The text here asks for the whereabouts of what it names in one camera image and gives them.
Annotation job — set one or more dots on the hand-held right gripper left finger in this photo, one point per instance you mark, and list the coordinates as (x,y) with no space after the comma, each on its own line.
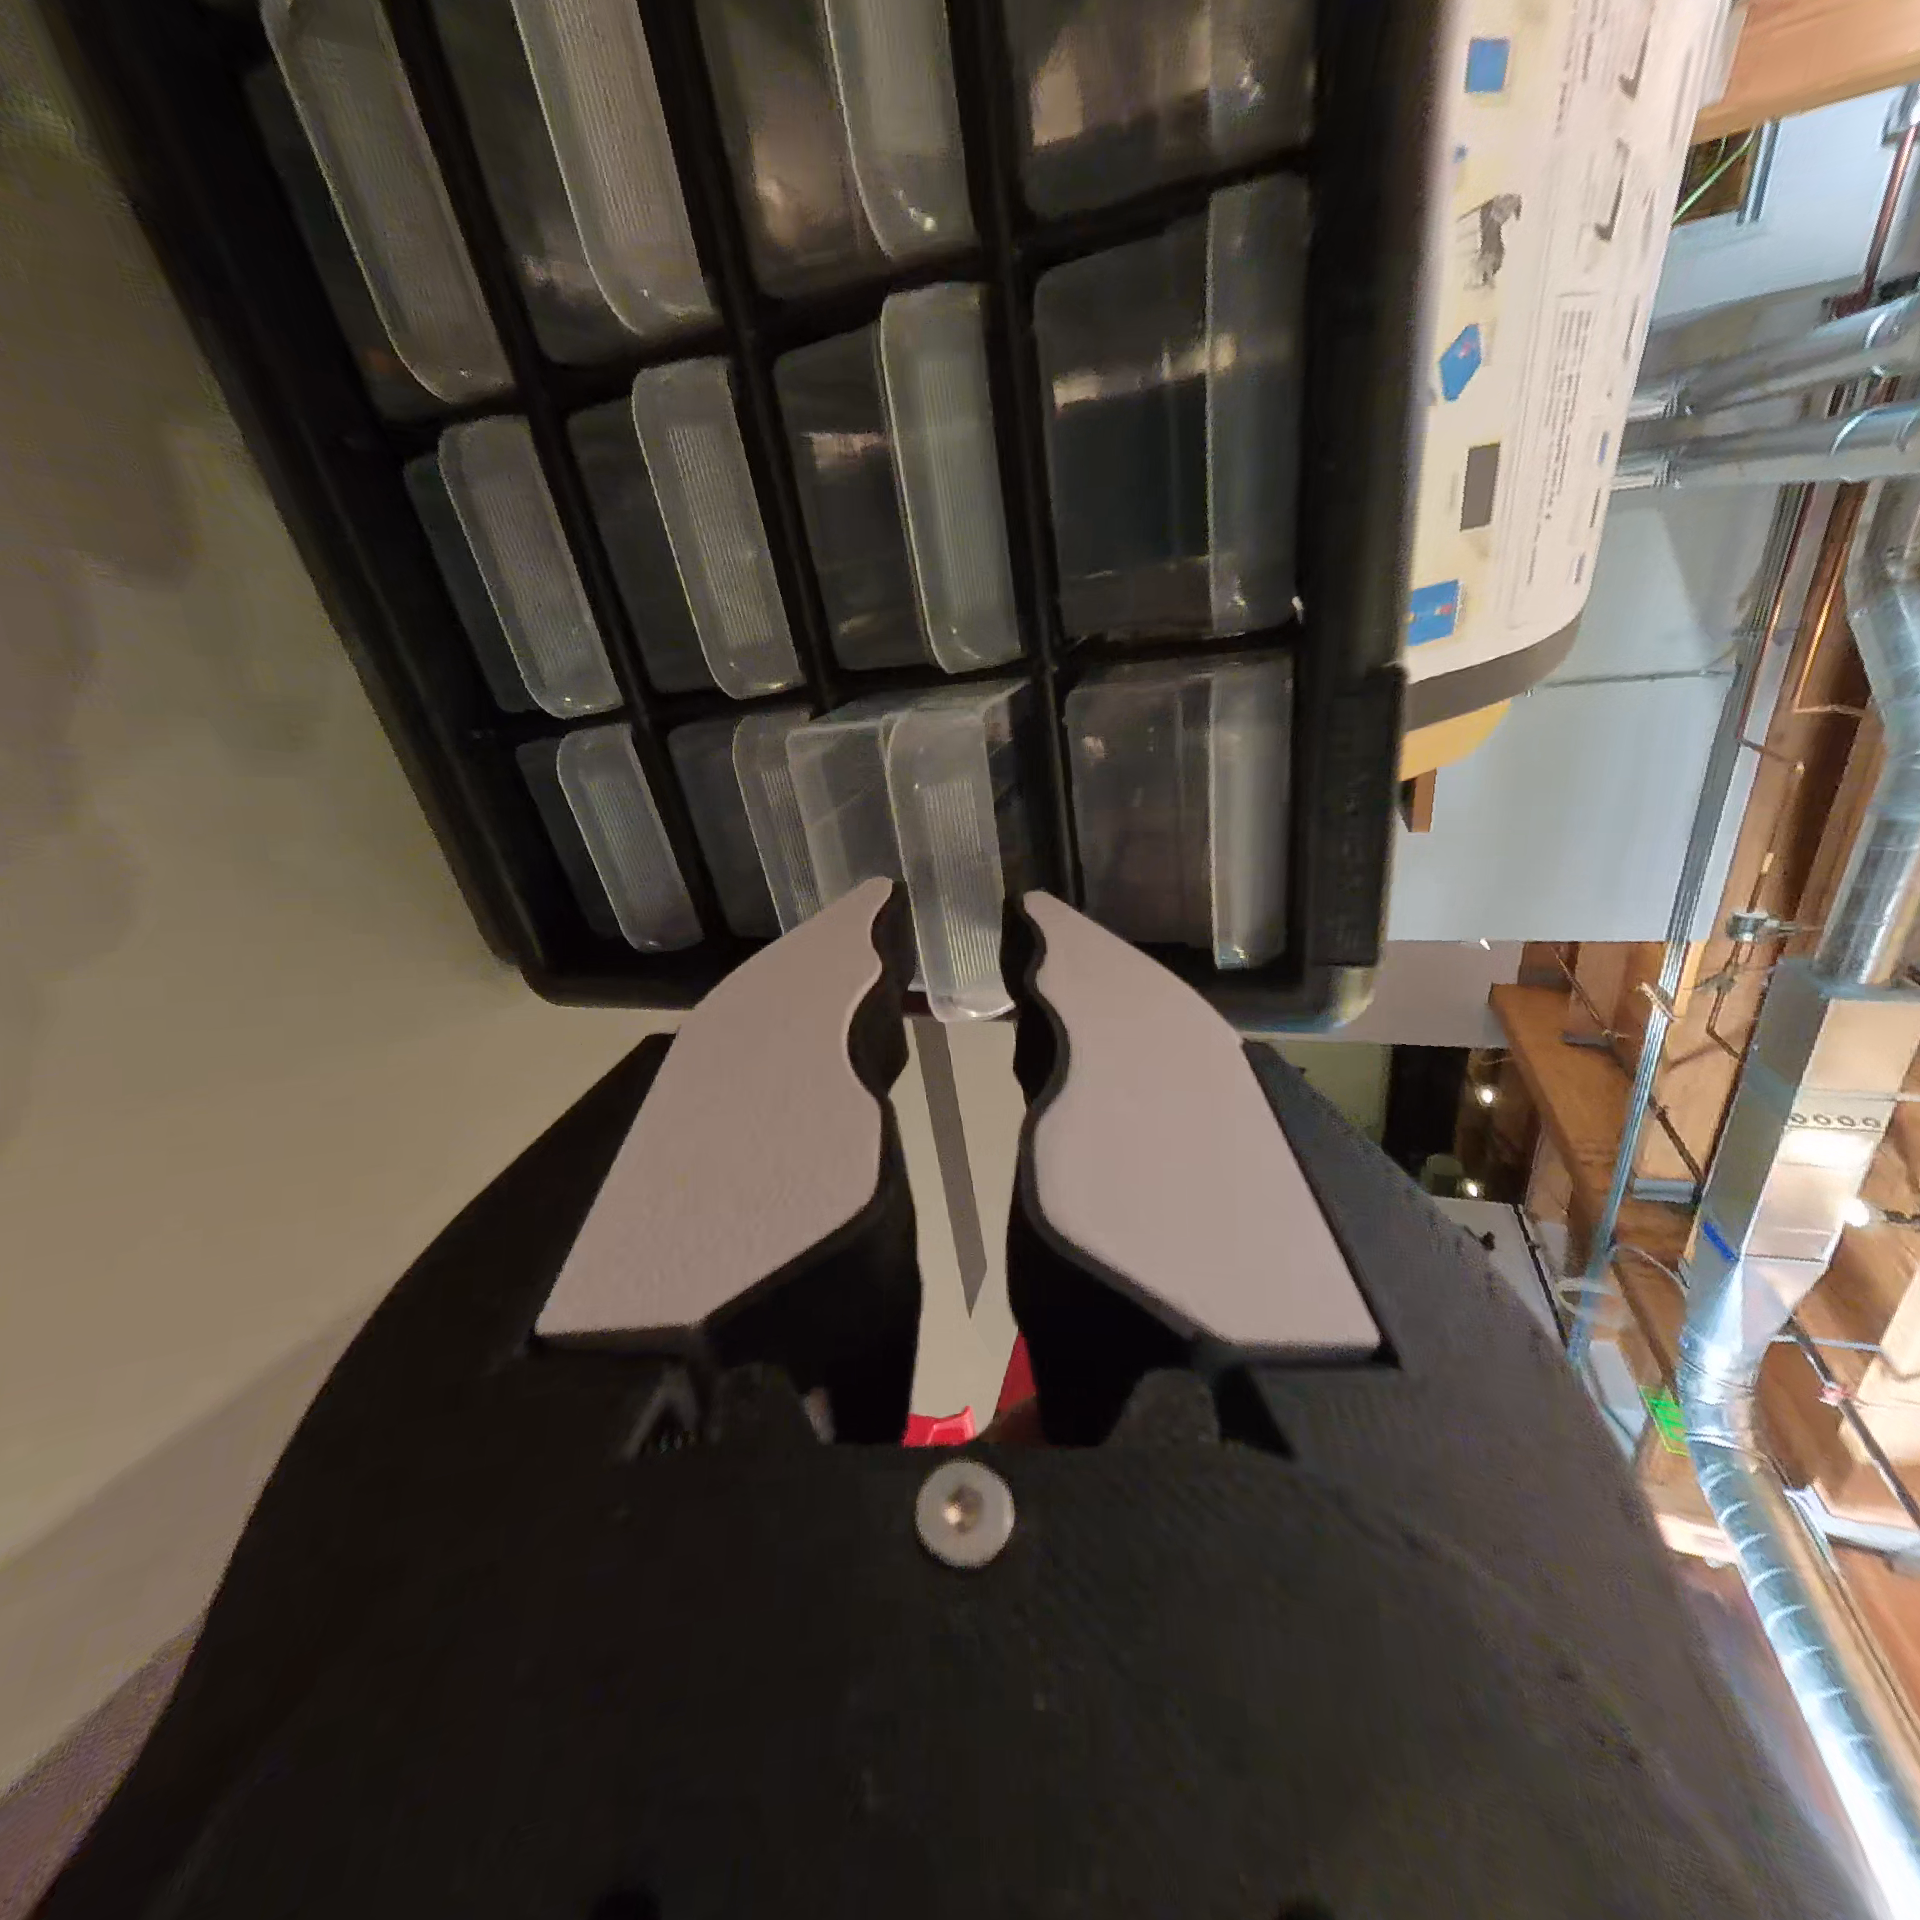
(735,1156)

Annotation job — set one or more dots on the grid of clear cabinet drawers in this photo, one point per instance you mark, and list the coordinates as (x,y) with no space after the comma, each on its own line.
(675,511)

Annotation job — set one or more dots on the green exit sign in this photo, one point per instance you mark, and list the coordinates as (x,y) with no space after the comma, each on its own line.
(1660,1422)

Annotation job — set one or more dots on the black drawer cabinet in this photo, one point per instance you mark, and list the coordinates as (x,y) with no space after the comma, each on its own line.
(1358,451)

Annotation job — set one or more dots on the small clear plastic drawer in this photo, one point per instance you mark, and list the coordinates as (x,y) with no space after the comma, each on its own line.
(946,902)

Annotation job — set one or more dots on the silver rectangular duct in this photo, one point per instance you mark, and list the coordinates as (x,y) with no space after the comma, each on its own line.
(1786,1141)

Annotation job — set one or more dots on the silver spiral ventilation duct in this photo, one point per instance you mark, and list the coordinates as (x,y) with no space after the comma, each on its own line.
(1876,840)

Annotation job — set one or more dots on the large clear plastic drawer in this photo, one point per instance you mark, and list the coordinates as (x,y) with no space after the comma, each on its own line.
(1171,796)

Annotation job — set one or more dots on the silver ceiling pipes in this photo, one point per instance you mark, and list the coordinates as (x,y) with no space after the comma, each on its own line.
(1771,435)

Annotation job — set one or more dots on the printed instruction sheet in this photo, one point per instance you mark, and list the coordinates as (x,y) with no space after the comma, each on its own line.
(1546,376)

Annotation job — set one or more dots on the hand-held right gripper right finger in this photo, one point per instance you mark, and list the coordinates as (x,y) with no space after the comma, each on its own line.
(1186,1184)

